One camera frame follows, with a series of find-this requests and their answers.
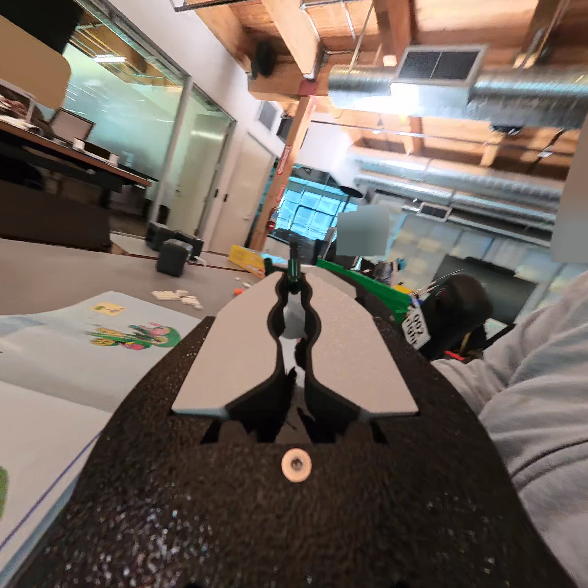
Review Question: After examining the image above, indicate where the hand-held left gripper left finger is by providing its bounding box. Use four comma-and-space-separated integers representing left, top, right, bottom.
171, 271, 296, 439

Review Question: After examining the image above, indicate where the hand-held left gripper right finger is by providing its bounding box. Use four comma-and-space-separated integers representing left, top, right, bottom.
302, 271, 420, 443

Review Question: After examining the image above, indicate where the person's right forearm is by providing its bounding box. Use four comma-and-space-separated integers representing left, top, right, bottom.
431, 270, 588, 588

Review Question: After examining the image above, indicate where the green plastic part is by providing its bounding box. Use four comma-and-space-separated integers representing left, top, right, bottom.
316, 258, 411, 323

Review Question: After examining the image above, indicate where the yellow cardboard box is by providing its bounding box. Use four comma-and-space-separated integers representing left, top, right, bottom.
228, 244, 268, 279

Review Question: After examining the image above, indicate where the black cube box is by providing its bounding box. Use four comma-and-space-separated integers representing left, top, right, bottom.
156, 238, 194, 278

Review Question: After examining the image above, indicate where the black case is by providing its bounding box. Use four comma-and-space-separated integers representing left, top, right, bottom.
145, 221, 205, 259

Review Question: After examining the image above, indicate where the illustrated paper mat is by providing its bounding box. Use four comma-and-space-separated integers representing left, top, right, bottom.
0, 289, 204, 552

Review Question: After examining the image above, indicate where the white door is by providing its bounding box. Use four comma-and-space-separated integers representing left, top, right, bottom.
198, 131, 277, 252

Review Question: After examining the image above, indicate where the wooden support column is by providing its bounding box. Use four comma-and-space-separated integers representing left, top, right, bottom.
249, 82, 319, 252

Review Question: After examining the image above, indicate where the ceiling vent grille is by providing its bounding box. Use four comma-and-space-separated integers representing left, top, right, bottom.
395, 44, 488, 86

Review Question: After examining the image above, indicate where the wooden edged table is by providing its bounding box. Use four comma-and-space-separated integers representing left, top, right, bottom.
0, 112, 153, 209

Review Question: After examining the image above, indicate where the computer monitor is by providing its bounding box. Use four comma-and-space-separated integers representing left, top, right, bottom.
50, 107, 96, 144

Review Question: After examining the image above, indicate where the black ceiling speaker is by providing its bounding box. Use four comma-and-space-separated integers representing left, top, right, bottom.
252, 40, 277, 77

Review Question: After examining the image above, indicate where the tan rounded chair back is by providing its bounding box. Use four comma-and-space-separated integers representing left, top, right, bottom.
0, 14, 72, 109

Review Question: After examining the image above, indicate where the silver air duct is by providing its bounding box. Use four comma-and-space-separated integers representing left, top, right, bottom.
327, 64, 579, 130

